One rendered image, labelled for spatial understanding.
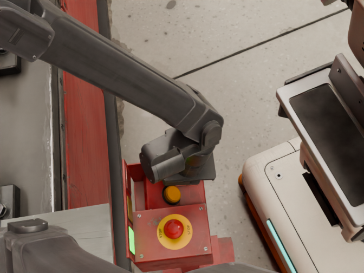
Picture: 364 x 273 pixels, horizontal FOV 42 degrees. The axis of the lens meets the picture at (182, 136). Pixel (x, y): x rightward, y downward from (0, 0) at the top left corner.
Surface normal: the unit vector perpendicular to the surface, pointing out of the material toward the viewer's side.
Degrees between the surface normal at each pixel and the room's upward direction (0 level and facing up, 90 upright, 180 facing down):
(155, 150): 16
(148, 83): 76
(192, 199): 0
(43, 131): 0
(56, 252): 60
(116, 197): 0
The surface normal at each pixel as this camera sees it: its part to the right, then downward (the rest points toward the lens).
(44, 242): 0.01, -0.97
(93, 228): -0.08, -0.41
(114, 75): 0.54, 0.60
